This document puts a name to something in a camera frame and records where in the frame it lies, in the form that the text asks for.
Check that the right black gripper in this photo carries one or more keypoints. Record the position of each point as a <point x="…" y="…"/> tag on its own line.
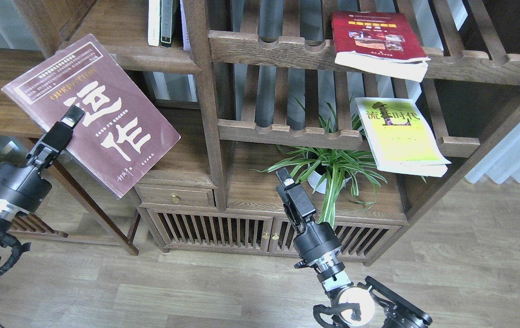
<point x="298" y="207"/>

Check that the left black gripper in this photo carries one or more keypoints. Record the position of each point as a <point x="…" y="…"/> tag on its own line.
<point x="52" y="143"/>

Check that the dark brown book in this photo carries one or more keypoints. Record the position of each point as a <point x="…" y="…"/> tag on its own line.
<point x="121" y="135"/>

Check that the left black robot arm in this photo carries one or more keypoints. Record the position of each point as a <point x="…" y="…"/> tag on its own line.
<point x="22" y="189"/>

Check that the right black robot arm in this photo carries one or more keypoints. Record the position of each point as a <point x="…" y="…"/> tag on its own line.
<point x="318" y="247"/>

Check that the white plant pot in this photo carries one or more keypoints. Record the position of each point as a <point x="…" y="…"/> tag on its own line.
<point x="327" y="179"/>

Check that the green spider plant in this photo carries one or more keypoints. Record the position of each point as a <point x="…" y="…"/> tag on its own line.
<point x="334" y="166"/>

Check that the wooden side table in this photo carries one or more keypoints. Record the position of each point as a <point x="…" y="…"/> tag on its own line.
<point x="15" y="123"/>

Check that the dark wooden bookshelf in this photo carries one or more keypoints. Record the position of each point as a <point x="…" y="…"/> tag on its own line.
<point x="254" y="91"/>

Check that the yellow green book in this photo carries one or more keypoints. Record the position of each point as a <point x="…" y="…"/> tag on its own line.
<point x="399" y="137"/>

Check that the white upright book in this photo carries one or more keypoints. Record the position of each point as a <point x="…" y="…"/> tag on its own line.
<point x="153" y="22"/>

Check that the pale upright book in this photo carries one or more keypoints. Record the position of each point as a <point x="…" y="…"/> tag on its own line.
<point x="184" y="27"/>

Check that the dark green upright book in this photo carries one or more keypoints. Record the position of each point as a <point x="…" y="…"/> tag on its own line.
<point x="168" y="14"/>

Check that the red book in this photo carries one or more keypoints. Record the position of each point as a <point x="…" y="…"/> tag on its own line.
<point x="382" y="43"/>

